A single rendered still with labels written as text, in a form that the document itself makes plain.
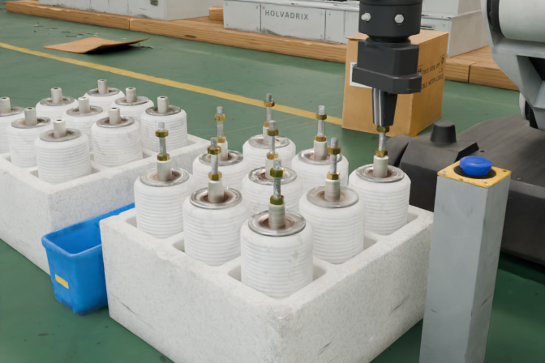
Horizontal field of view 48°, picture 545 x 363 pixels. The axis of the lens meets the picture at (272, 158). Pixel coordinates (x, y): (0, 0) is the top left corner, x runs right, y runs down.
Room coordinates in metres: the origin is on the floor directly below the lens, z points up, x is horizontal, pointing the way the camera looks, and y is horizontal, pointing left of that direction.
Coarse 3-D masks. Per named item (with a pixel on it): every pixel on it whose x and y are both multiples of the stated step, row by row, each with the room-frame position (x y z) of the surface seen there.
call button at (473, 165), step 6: (468, 156) 0.76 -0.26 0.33; (474, 156) 0.76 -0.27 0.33; (462, 162) 0.74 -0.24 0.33; (468, 162) 0.74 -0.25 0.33; (474, 162) 0.74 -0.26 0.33; (480, 162) 0.74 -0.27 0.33; (486, 162) 0.74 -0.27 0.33; (462, 168) 0.74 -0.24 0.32; (468, 168) 0.73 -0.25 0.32; (474, 168) 0.72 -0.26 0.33; (480, 168) 0.72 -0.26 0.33; (486, 168) 0.72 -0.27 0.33; (474, 174) 0.73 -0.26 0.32; (480, 174) 0.73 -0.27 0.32
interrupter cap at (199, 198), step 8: (200, 192) 0.82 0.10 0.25; (224, 192) 0.82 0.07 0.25; (232, 192) 0.81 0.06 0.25; (240, 192) 0.81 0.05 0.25; (192, 200) 0.78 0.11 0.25; (200, 200) 0.79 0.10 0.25; (208, 200) 0.79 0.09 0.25; (224, 200) 0.79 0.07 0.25; (232, 200) 0.79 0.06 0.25; (240, 200) 0.79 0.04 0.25; (208, 208) 0.76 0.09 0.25; (216, 208) 0.76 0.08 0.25; (224, 208) 0.76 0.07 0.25
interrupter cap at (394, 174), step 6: (360, 168) 0.91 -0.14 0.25; (366, 168) 0.91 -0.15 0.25; (372, 168) 0.92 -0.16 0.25; (390, 168) 0.92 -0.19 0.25; (396, 168) 0.91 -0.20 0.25; (360, 174) 0.89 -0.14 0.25; (366, 174) 0.88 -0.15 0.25; (372, 174) 0.89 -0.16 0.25; (390, 174) 0.89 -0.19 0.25; (396, 174) 0.88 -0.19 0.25; (402, 174) 0.88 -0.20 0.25; (366, 180) 0.87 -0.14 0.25; (372, 180) 0.86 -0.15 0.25; (378, 180) 0.86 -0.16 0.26; (384, 180) 0.86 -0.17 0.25; (390, 180) 0.86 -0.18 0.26; (396, 180) 0.86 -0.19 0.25
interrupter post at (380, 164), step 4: (376, 156) 0.89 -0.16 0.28; (384, 156) 0.89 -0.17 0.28; (376, 160) 0.89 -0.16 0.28; (380, 160) 0.88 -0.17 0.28; (384, 160) 0.88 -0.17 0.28; (376, 164) 0.89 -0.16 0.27; (380, 164) 0.88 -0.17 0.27; (384, 164) 0.88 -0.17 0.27; (376, 168) 0.89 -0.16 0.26; (380, 168) 0.88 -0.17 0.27; (384, 168) 0.88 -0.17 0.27; (376, 172) 0.88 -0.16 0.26; (380, 172) 0.88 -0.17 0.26; (384, 172) 0.88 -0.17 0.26; (376, 176) 0.88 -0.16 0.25; (380, 176) 0.88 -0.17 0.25; (384, 176) 0.88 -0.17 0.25
